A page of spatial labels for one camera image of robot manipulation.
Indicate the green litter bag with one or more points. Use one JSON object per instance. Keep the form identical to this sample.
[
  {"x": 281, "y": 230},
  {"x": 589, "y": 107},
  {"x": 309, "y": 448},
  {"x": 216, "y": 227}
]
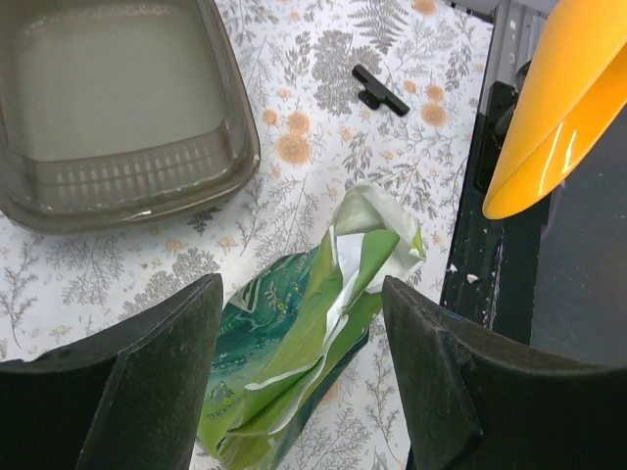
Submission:
[{"x": 291, "y": 330}]

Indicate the grey litter box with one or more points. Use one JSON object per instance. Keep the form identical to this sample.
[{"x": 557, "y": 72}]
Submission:
[{"x": 119, "y": 112}]

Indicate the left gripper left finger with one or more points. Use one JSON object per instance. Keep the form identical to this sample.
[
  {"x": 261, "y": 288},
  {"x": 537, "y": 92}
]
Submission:
[{"x": 128, "y": 397}]

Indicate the small black clip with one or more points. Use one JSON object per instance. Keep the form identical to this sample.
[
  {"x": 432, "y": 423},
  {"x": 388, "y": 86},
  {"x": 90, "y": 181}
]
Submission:
[{"x": 375, "y": 94}]

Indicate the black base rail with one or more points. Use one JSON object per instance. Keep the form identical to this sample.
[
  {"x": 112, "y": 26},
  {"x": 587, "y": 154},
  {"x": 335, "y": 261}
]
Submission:
[{"x": 552, "y": 277}]

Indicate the yellow plastic scoop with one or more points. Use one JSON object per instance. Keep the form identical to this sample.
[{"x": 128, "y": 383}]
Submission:
[{"x": 574, "y": 89}]

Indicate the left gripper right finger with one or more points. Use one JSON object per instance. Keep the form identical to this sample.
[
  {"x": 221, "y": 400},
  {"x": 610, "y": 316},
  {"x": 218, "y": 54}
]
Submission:
[{"x": 474, "y": 399}]

